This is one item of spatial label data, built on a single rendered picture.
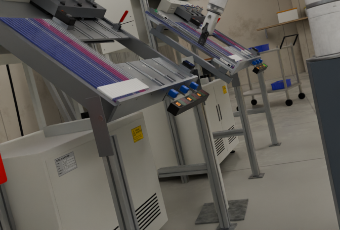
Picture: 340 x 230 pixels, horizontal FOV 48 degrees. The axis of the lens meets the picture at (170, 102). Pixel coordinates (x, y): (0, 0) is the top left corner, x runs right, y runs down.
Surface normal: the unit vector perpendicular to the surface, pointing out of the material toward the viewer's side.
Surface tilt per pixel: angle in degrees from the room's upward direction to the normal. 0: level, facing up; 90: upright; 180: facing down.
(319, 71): 90
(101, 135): 90
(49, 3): 90
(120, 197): 90
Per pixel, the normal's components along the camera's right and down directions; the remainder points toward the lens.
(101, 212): 0.88, -0.17
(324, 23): -0.54, 0.19
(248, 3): -0.26, 0.15
